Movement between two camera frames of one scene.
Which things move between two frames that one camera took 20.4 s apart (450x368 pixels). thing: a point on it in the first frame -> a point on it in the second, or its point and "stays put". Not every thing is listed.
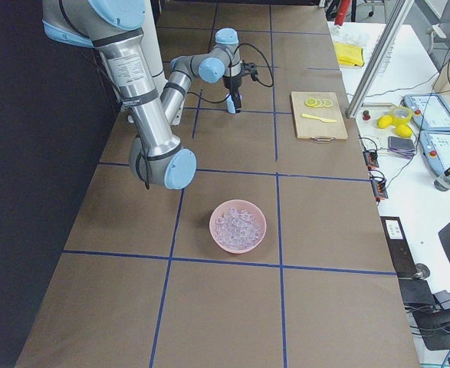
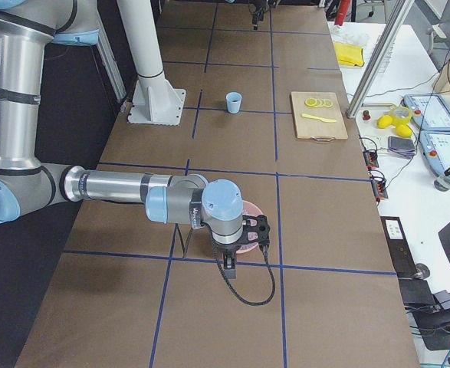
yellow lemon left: x=384 y=121 stays put
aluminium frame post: x=400 y=11 stays put
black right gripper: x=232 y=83 -> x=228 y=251
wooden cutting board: x=313 y=129 stays put
